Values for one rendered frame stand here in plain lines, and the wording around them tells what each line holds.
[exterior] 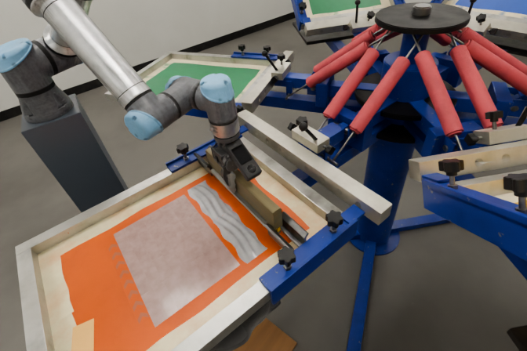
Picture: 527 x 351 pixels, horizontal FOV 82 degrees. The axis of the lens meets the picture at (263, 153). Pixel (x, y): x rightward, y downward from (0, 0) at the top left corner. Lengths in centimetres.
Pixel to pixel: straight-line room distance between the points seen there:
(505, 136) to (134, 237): 106
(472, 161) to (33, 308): 112
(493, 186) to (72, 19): 97
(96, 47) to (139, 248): 55
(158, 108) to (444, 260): 181
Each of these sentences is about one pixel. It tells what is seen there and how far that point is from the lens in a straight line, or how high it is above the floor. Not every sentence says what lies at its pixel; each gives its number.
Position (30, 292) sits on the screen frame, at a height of 99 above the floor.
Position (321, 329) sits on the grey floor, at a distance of 179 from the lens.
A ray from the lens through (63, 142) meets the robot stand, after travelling 125.
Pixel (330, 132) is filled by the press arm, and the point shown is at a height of 104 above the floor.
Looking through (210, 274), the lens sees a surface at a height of 95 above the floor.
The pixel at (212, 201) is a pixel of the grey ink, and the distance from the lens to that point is 100.
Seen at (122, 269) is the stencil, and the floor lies 95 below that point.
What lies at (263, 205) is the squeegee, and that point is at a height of 107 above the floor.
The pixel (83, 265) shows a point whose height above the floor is 95.
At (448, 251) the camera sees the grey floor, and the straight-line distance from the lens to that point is 216.
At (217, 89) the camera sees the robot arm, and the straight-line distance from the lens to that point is 71.
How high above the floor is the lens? 168
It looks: 40 degrees down
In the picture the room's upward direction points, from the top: 7 degrees counter-clockwise
